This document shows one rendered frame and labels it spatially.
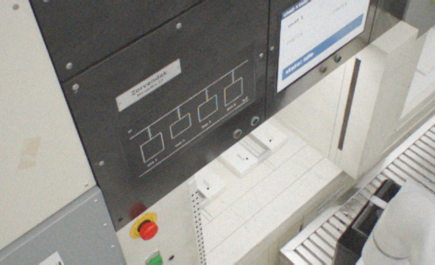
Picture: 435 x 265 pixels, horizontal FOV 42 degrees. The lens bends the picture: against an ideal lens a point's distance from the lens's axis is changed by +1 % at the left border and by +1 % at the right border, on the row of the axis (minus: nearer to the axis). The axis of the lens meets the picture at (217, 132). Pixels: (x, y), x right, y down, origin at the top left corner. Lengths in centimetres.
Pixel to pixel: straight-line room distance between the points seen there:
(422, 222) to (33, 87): 66
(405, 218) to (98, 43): 61
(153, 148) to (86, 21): 32
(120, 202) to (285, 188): 83
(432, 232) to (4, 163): 68
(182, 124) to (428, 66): 134
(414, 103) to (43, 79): 151
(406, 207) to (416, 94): 107
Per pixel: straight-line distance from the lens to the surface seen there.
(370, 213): 163
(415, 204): 106
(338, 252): 165
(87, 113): 85
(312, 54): 123
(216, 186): 174
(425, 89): 213
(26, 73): 76
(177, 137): 103
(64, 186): 93
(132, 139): 95
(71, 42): 77
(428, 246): 100
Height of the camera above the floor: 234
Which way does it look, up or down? 51 degrees down
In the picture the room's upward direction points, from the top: 4 degrees counter-clockwise
